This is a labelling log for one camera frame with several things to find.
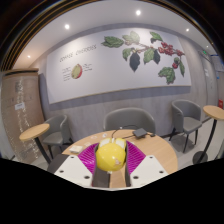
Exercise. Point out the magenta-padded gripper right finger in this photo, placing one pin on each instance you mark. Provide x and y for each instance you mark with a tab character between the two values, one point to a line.
150	168

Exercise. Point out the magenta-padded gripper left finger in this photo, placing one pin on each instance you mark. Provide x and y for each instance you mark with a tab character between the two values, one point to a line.
73	166

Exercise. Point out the yellow computer mouse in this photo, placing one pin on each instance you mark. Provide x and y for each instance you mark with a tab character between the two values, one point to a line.
110	156

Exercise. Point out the small white box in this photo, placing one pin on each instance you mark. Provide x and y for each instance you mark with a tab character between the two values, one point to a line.
76	149

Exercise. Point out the grey upholstered armchair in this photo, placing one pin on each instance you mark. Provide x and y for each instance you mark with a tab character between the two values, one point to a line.
58	133
128	120
186	118

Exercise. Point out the dark grey hub box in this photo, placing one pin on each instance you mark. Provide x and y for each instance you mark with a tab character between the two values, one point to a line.
140	132

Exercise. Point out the small round wooden side table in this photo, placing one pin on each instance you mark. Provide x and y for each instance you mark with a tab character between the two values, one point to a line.
34	131
213	112

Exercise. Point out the bubble-wrapped brown panel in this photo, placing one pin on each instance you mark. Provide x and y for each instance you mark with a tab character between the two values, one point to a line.
20	110

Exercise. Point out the recessed ceiling lights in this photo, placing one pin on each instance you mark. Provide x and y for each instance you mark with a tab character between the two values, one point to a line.
138	12

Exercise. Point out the coffee plant wall mural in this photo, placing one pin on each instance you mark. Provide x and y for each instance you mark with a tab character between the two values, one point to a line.
113	63

